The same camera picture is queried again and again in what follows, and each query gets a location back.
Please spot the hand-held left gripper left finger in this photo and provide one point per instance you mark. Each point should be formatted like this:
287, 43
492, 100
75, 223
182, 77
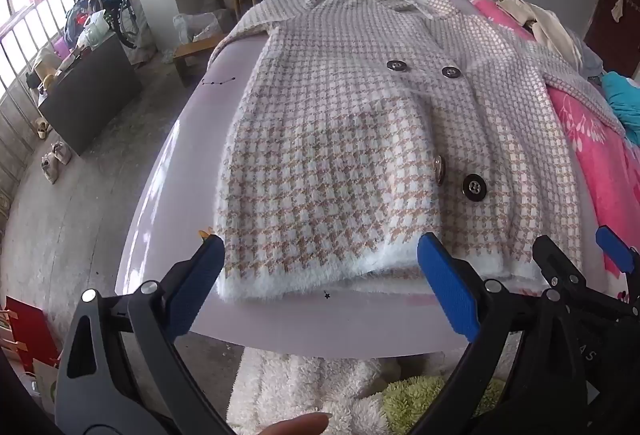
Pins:
195, 287

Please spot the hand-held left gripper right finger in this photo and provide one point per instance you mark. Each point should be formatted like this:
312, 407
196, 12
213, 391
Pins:
447, 287

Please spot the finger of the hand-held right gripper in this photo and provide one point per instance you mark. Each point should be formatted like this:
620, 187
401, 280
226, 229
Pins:
555, 262
616, 248

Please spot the beige houndstooth coat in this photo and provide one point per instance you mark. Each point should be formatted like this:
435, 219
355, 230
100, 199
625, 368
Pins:
350, 140

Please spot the person's left hand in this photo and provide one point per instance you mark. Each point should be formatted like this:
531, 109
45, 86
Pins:
295, 426

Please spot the pink floral blanket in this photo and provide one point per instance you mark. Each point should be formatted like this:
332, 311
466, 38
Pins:
600, 165

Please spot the green fluffy rug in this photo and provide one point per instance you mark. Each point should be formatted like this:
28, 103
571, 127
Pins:
430, 402

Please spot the teal blanket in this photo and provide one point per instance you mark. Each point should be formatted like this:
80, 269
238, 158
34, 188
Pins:
624, 102

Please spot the white fluffy rug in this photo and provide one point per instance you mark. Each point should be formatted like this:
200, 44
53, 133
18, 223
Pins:
300, 390

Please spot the red box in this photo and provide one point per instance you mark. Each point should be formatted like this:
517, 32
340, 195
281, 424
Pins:
27, 330

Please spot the light grey clothing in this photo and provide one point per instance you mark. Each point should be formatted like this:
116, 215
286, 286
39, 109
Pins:
591, 62

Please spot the black cabinet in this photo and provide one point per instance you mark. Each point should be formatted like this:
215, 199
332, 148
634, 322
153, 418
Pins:
90, 92

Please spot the beige slipper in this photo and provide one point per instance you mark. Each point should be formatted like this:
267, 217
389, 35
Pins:
41, 127

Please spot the beige clothing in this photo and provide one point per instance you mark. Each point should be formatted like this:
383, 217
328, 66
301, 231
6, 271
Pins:
550, 27

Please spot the small wooden stool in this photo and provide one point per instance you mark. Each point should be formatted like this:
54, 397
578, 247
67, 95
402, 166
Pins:
192, 51

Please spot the beige sock on door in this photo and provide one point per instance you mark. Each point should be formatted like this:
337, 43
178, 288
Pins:
618, 8

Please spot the clear plastic bag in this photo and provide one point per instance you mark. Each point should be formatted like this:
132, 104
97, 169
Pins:
200, 26

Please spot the white plastic jug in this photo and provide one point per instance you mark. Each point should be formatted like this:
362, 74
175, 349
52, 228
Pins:
94, 31

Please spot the blue wheelchair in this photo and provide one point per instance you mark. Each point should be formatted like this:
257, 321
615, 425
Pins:
120, 10

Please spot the metal window railing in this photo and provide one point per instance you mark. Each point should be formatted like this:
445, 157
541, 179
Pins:
20, 45

